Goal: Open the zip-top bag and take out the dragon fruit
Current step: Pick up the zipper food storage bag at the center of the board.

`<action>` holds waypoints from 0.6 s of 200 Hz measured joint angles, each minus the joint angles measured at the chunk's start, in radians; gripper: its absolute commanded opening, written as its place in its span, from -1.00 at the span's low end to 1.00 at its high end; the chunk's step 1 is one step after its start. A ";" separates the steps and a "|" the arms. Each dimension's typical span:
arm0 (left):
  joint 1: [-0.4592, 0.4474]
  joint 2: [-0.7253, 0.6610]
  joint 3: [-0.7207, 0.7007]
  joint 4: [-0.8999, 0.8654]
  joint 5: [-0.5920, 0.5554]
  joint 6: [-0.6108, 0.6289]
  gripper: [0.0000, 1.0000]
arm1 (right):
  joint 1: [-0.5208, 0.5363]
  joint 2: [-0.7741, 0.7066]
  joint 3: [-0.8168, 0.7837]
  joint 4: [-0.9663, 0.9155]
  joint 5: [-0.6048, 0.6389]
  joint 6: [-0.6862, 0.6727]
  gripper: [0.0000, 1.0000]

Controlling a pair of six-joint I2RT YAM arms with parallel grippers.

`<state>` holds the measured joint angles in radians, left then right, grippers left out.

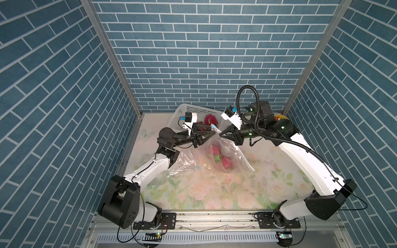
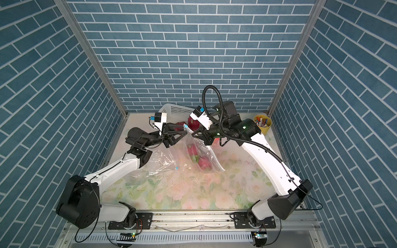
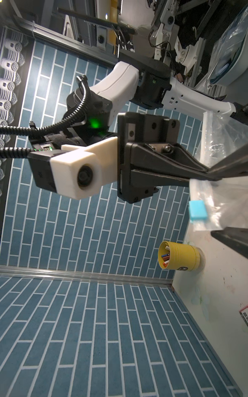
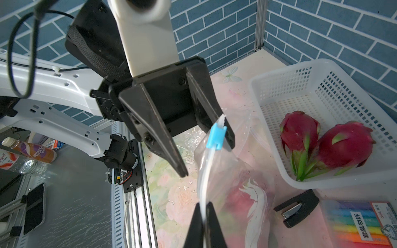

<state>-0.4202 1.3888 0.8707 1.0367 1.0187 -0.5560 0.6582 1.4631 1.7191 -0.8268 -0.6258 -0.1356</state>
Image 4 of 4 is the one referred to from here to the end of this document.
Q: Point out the pink dragon fruit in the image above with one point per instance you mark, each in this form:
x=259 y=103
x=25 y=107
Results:
x=341 y=148
x=299 y=134

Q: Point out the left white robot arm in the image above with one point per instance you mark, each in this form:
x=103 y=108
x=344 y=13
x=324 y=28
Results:
x=27 y=95

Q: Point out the aluminium mounting rail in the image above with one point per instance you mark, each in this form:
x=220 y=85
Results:
x=132 y=216

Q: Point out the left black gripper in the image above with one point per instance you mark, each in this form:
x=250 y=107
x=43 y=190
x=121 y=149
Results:
x=157 y=105

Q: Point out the plastic drink bottle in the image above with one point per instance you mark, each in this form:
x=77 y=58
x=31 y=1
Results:
x=34 y=151

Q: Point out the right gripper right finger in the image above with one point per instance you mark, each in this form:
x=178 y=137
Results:
x=213 y=234

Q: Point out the black stapler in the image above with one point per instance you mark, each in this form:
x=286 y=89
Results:
x=297 y=208

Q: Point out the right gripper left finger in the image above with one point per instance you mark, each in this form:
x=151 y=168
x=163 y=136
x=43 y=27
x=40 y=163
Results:
x=195 y=235

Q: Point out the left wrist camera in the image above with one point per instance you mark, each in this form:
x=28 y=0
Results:
x=147 y=35

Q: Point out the highlighter marker pack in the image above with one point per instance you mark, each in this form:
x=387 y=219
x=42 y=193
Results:
x=360 y=224

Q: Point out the white plastic mesh basket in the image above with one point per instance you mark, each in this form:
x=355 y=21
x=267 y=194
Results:
x=324 y=91

